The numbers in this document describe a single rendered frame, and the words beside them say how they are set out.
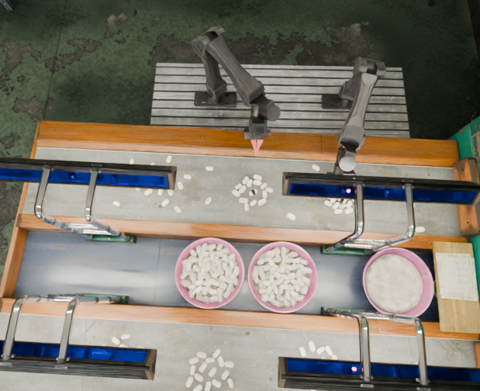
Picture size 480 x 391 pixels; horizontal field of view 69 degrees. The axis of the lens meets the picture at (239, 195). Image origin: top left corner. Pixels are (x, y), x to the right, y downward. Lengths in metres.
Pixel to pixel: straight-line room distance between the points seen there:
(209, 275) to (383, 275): 0.68
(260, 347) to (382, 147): 0.95
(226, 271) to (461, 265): 0.90
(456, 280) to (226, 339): 0.90
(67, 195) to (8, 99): 1.46
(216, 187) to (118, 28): 1.81
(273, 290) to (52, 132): 1.15
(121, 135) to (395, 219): 1.20
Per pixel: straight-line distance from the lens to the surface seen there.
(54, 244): 1.67
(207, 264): 1.41
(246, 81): 1.30
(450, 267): 1.58
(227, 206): 1.44
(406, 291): 1.55
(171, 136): 1.55
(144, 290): 1.52
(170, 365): 1.45
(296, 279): 1.43
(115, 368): 1.10
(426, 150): 1.69
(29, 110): 2.85
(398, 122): 1.81
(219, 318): 1.38
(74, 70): 2.87
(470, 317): 1.61
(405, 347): 1.54
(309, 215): 1.46
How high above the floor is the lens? 2.14
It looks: 74 degrees down
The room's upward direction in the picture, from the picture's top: straight up
